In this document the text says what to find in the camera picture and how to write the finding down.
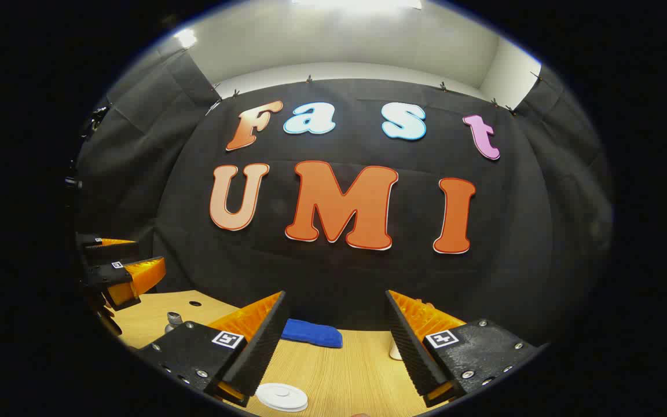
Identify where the white teacup lid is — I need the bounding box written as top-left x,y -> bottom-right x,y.
255,383 -> 309,411

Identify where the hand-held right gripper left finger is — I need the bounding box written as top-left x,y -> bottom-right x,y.
137,291 -> 287,408

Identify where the blue towel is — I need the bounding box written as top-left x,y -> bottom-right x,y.
281,319 -> 343,349

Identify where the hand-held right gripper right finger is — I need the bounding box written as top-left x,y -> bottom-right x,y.
384,290 -> 543,408

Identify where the black backdrop cloth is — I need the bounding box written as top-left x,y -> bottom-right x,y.
73,49 -> 615,348

